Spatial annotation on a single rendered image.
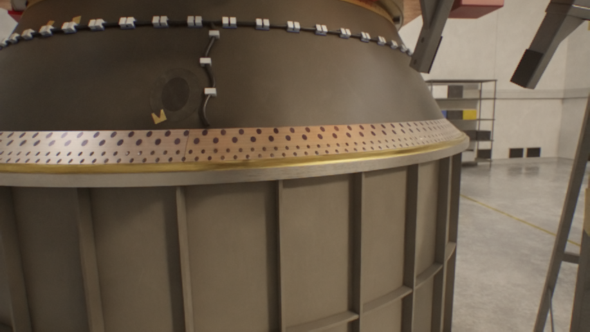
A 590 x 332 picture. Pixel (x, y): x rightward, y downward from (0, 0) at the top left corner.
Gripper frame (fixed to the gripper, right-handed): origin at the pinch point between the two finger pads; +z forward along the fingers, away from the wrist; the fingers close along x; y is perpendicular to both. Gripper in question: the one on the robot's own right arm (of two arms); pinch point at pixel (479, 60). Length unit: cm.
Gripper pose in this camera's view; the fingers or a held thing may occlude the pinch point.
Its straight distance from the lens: 40.5
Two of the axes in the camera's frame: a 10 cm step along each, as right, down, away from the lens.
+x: 9.9, 1.0, 1.2
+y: 0.6, 5.0, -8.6
